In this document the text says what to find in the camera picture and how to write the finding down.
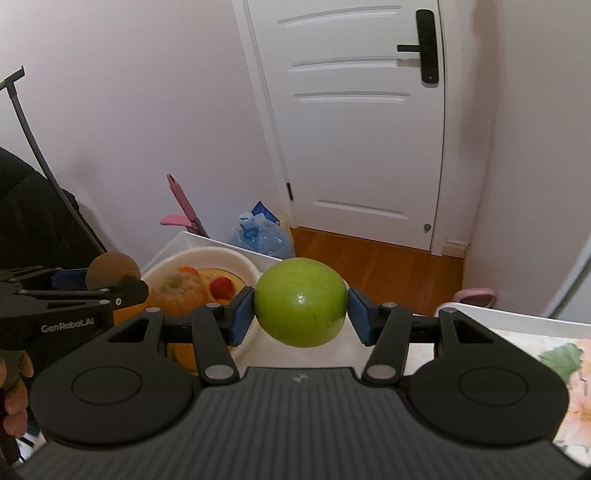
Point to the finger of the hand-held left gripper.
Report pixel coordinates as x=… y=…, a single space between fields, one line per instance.
x=129 y=293
x=69 y=278

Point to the clear plastic water bottle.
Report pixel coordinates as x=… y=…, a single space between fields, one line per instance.
x=263 y=237

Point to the blue plastic bag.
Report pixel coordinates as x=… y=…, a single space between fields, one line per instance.
x=265 y=211

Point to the person's left hand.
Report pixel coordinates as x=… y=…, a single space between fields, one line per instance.
x=16 y=401

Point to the white rimmed table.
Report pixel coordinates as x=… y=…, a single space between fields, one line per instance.
x=508 y=318

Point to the pink round object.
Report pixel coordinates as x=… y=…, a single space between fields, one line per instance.
x=475 y=296

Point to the cream oval bowl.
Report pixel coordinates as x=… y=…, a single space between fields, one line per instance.
x=203 y=256

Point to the white panel door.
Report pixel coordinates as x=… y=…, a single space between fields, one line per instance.
x=360 y=161

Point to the white sliding door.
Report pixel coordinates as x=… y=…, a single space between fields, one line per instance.
x=575 y=286

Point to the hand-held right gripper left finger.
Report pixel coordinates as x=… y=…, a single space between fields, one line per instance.
x=240 y=318

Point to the orange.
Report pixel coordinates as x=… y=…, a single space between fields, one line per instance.
x=182 y=357

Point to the small tangerine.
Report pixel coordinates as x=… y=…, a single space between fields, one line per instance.
x=189 y=271

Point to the brown kiwi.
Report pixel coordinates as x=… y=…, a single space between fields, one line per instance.
x=113 y=267

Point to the floral table mat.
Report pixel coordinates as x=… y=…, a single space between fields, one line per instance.
x=577 y=401

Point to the red tomato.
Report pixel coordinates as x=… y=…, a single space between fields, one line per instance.
x=221 y=286

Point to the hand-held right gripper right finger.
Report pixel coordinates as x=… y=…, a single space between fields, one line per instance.
x=360 y=318

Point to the green apple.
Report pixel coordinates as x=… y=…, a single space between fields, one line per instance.
x=300 y=302

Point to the grey pole with black tip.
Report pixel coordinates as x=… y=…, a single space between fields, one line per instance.
x=27 y=129

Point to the wrinkled orange-brown apple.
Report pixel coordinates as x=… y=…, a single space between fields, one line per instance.
x=178 y=293

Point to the black jacket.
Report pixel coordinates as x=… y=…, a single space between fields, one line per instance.
x=32 y=217

